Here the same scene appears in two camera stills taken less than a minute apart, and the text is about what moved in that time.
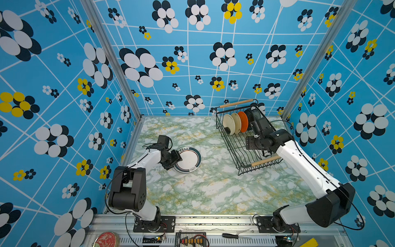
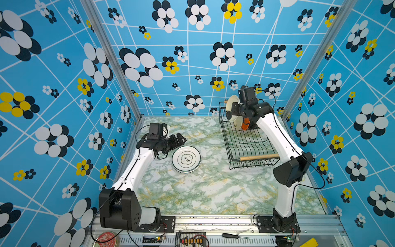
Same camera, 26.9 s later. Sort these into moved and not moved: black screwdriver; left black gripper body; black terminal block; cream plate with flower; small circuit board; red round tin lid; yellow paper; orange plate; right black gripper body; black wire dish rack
Moved: right black gripper body; left black gripper body; cream plate with flower
Not moved: red round tin lid; black terminal block; black screwdriver; orange plate; small circuit board; yellow paper; black wire dish rack
